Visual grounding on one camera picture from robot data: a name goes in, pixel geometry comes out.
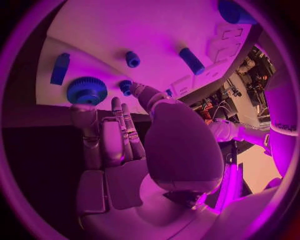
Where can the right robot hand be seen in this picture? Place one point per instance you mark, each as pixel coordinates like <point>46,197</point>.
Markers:
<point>182,146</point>

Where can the large blue gear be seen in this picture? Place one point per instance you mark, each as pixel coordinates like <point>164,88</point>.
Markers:
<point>86,90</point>

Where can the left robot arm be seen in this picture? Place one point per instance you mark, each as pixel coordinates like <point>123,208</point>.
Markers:
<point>225,129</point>

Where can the white task board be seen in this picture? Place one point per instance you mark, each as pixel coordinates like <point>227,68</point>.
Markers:
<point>140,28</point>

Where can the small blue plug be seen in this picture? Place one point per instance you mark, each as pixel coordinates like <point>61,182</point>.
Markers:
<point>168,92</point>

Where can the glowing light bar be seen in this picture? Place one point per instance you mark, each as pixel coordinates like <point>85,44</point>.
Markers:
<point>230,187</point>

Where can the small blue gear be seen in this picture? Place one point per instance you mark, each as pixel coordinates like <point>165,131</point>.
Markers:
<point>125,86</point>

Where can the long blue cylinder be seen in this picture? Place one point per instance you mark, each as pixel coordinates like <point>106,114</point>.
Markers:
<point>192,61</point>

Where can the short blue peg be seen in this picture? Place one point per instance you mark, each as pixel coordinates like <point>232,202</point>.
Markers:
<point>132,59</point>

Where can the cluttered workshop desk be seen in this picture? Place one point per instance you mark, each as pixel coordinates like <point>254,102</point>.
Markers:
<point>255,75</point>

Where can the thick blue cylinder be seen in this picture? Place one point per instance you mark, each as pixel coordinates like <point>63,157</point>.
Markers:
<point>232,11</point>

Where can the blue block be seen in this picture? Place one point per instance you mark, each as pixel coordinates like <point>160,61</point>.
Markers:
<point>59,69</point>

